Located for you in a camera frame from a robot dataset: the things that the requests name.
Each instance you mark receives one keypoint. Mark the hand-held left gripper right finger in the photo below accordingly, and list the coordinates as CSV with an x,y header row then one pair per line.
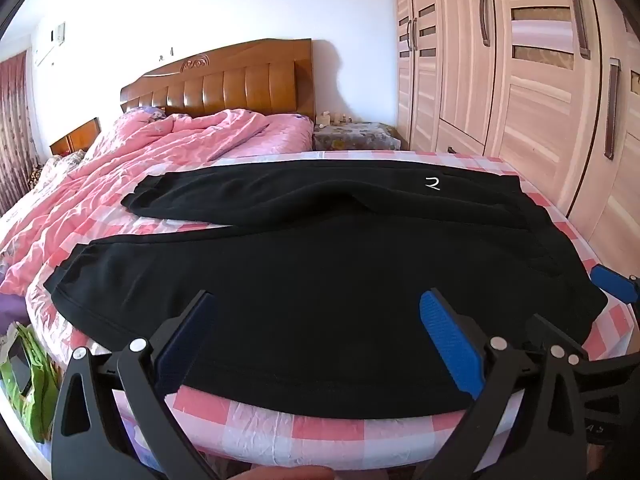
x,y
450,345

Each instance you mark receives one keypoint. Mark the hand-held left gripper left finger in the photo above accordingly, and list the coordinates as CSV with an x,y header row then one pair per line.
x,y
187,345

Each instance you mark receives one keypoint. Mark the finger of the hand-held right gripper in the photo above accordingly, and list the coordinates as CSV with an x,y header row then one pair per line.
x,y
542,327
614,282

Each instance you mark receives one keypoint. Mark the black pants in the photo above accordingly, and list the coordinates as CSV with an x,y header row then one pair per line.
x,y
325,285

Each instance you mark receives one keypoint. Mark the person's left hand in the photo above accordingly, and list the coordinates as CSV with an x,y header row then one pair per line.
x,y
290,474

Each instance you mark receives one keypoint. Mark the pink checkered bed sheet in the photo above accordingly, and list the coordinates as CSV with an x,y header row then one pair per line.
x,y
310,430

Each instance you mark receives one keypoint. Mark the green bag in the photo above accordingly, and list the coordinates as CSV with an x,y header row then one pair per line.
x,y
37,390

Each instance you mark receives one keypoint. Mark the purple cloth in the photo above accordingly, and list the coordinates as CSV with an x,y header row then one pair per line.
x,y
12,292

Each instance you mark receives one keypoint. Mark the pink quilt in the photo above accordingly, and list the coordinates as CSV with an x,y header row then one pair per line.
x,y
150,160

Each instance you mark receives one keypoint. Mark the floral pillow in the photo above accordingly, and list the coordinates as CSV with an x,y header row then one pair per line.
x,y
55,172

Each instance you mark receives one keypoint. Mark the nightstand with floral cloth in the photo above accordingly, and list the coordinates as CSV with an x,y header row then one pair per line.
x,y
355,136

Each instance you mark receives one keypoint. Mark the light wooden wardrobe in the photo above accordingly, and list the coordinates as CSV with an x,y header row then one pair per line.
x,y
525,70

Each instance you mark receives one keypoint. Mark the small wooden headboard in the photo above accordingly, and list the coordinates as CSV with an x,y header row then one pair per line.
x,y
77,137

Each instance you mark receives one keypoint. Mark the wooden padded headboard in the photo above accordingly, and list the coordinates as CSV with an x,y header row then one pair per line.
x,y
225,82

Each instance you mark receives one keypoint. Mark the pink floral curtain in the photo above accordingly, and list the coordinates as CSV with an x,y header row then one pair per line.
x,y
15,135

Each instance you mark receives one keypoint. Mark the white air conditioner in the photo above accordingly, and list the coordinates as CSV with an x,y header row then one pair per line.
x,y
50,42

